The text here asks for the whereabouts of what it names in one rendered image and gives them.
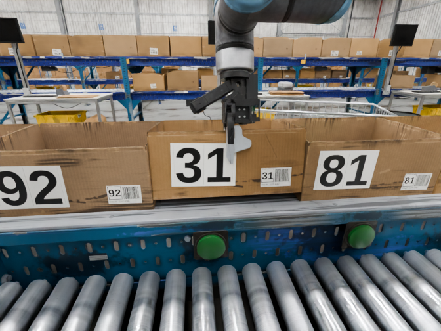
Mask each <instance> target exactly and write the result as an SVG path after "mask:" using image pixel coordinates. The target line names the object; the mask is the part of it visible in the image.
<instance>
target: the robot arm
mask: <svg viewBox="0 0 441 331"><path fill-rule="evenodd" d="M351 3H352V0H215V4H214V9H213V12H214V16H215V52H216V73H217V74H218V75H220V81H221V82H224V83H223V84H221V85H219V86H218V87H216V88H214V89H213V90H211V91H210V92H208V93H206V94H204V95H203V96H201V97H197V98H195V99H194V100H192V101H191V103H190V104H189V107H190V109H191V111H192V112H193V114H199V113H202V112H203V111H204V110H205V109H206V107H208V106H209V105H211V104H213V103H214V102H216V101H218V100H219V99H221V98H223V97H224V96H226V95H227V94H229V93H231V92H232V93H231V94H230V95H228V96H227V97H224V98H223V99H222V101H221V103H222V123H223V130H226V157H227V158H228V161H229V162H230V164H233V161H234V153H235V152H239V151H241V150H245V149H248V148H250V147H251V140H250V139H248V138H245V137H244V136H243V135H242V128H241V127H240V126H238V125H247V124H249V123H255V121H260V99H258V74H252V73H253V72H254V28H255V26H256V25H257V23H301V24H315V25H321V24H330V23H334V22H336V21H338V20H339V19H340V18H341V17H342V16H343V15H344V14H345V13H346V11H347V10H348V8H349V7H350V5H351ZM238 85H239V87H238ZM255 105H258V117H257V114H255ZM234 124H238V125H234Z"/></svg>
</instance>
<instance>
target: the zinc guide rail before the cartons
mask: <svg viewBox="0 0 441 331"><path fill-rule="evenodd" d="M432 207H441V194H420V195H407V196H384V197H371V198H347V199H334V200H311V201H298V202H275V203H262V204H239V205H226V206H203V207H190V208H167V209H154V210H131V211H107V212H94V213H71V214H58V215H34V216H22V217H0V233H8V232H29V231H50V230H62V229H83V228H95V227H116V226H127V225H149V224H160V223H181V222H193V221H214V220H225V219H247V218H258V217H279V216H291V215H312V214H324V213H345V212H357V211H378V210H399V209H411V208H432Z"/></svg>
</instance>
